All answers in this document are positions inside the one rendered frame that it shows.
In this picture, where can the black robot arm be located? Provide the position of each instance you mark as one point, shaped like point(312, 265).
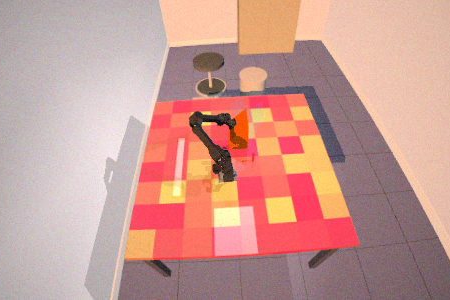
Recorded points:
point(215, 151)

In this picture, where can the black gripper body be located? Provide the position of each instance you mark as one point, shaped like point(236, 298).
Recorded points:
point(228, 178)

